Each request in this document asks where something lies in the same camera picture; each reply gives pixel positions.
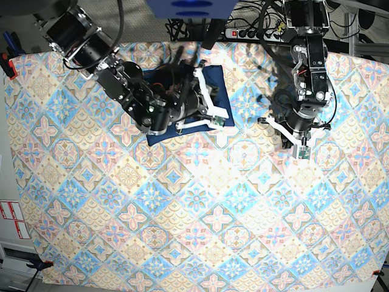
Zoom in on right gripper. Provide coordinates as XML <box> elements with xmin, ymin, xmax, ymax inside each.
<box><xmin>166</xmin><ymin>85</ymin><xmax>206</xmax><ymax>123</ymax></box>

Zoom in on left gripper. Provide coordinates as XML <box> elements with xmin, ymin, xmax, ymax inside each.
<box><xmin>280</xmin><ymin>106</ymin><xmax>320</xmax><ymax>150</ymax></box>

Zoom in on blue long-sleeve T-shirt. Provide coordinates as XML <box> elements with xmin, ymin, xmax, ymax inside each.
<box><xmin>146</xmin><ymin>65</ymin><xmax>235</xmax><ymax>147</ymax></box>

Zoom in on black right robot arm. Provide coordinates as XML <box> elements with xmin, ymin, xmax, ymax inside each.
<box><xmin>32</xmin><ymin>1</ymin><xmax>216</xmax><ymax>136</ymax></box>

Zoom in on white power strip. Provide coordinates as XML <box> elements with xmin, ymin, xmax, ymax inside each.
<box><xmin>224</xmin><ymin>28</ymin><xmax>284</xmax><ymax>42</ymax></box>

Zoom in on patterned tile tablecloth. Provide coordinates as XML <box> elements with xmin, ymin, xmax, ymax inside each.
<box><xmin>4</xmin><ymin>43</ymin><xmax>388</xmax><ymax>291</ymax></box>

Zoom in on black clamp lower right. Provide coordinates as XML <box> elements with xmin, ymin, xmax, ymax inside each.
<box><xmin>373</xmin><ymin>270</ymin><xmax>385</xmax><ymax>277</ymax></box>

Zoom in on black and red clamp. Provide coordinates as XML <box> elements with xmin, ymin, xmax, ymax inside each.
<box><xmin>1</xmin><ymin>53</ymin><xmax>17</xmax><ymax>80</ymax></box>

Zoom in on red and white labels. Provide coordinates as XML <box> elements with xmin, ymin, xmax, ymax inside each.
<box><xmin>1</xmin><ymin>200</ymin><xmax>30</xmax><ymax>240</ymax></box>

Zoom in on black clamp lower left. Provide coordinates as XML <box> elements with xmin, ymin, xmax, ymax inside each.
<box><xmin>26</xmin><ymin>259</ymin><xmax>53</xmax><ymax>271</ymax></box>

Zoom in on white camera bracket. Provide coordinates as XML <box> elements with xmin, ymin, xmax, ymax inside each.
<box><xmin>175</xmin><ymin>60</ymin><xmax>229</xmax><ymax>134</ymax></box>
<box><xmin>258</xmin><ymin>115</ymin><xmax>330</xmax><ymax>159</ymax></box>

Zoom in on black camera pole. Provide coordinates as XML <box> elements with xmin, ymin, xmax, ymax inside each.
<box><xmin>201</xmin><ymin>19</ymin><xmax>227</xmax><ymax>50</ymax></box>

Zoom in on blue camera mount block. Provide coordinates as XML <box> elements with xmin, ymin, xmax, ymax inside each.
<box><xmin>146</xmin><ymin>0</ymin><xmax>238</xmax><ymax>19</ymax></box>

